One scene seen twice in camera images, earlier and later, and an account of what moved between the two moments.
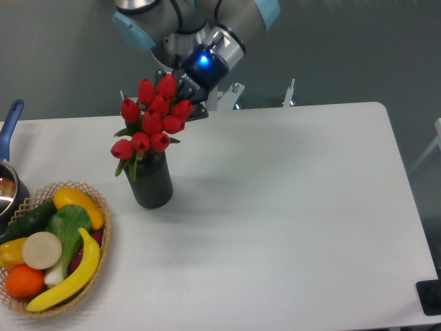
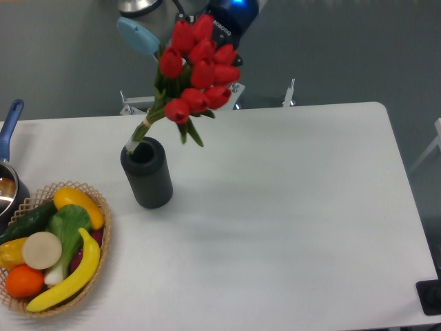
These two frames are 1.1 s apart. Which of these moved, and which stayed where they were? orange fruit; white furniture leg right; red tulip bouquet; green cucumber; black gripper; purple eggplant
Moved: red tulip bouquet; black gripper
Stayed: orange fruit; white furniture leg right; purple eggplant; green cucumber
